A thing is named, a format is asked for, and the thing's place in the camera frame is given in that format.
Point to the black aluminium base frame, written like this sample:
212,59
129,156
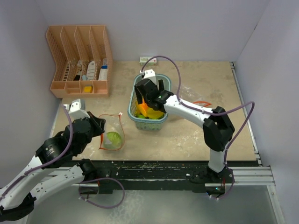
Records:
176,175

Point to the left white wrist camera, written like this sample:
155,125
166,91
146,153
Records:
76,109

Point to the black white item in organizer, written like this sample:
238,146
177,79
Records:
78,71

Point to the orange plastic file organizer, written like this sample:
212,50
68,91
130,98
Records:
71,43

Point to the light blue plastic basket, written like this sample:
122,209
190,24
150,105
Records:
143,124

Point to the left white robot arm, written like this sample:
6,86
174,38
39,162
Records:
18,198

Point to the orange mango toy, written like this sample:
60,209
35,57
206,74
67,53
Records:
141,109

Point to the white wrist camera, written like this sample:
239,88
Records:
149,74
76,109

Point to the yellow block in organizer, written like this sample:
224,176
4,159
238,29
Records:
88,89

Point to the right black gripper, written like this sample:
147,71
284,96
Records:
139,97

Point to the white blue packet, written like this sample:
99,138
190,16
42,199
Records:
103,71

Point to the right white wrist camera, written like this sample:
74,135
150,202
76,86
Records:
149,74

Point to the green cabbage toy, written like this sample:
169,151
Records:
113,140

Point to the small green white box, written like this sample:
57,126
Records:
148,61

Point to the yellow star fruit toy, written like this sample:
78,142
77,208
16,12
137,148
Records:
152,114

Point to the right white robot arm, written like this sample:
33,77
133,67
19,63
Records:
216,125

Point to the clear orange-zip bag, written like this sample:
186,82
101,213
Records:
113,124
186,93

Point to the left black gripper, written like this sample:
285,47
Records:
99,123

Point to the white patterned packet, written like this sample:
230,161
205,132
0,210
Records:
91,70

